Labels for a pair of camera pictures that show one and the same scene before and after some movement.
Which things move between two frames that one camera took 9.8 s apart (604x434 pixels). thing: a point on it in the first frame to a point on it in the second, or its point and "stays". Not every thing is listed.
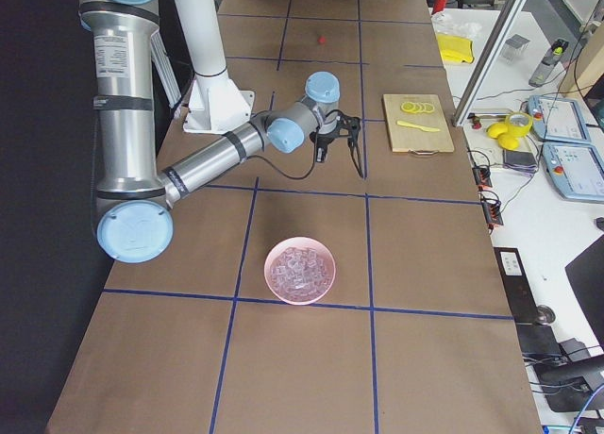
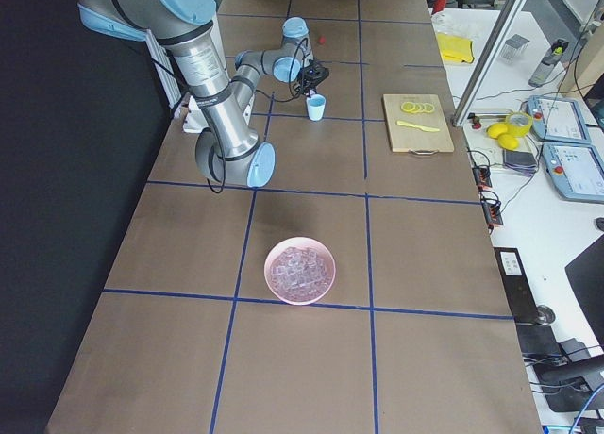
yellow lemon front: x=508 y=141 stays
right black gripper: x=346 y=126 to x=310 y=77
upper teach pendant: x=558 y=118 stays
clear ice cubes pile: x=300 y=273 stays
